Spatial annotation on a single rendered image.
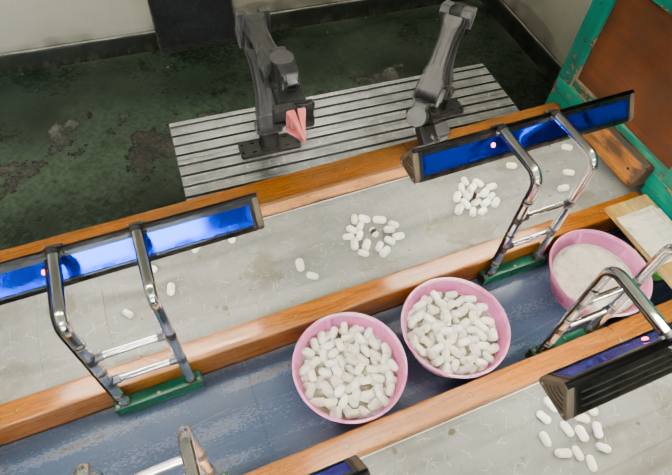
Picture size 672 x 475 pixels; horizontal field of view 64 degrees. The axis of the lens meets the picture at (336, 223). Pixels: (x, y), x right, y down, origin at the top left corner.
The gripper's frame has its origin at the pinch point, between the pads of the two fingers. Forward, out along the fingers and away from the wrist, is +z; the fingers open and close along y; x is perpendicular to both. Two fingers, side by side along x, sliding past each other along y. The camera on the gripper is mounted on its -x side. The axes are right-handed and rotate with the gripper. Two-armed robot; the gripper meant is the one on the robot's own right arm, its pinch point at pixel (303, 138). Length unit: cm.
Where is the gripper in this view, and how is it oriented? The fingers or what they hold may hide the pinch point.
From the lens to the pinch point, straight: 127.0
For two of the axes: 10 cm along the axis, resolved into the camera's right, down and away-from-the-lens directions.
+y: 9.4, -2.4, 2.3
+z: 3.2, 7.8, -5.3
